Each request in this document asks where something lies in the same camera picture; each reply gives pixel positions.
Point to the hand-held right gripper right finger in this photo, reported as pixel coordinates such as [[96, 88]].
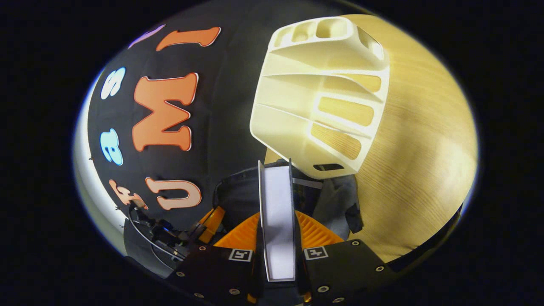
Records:
[[348, 272]]

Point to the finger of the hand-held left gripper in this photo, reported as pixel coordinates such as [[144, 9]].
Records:
[[212, 223]]

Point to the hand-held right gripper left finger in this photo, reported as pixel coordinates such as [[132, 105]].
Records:
[[212, 272]]

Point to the grey schoolbag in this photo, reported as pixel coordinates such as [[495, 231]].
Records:
[[242, 199]]

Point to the white portrait cover book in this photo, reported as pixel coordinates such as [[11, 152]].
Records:
[[278, 221]]

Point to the white plastic bookshelf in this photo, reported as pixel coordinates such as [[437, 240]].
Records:
[[293, 119]]

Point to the row of small backdrop clips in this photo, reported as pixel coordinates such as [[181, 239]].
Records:
[[91, 158]]

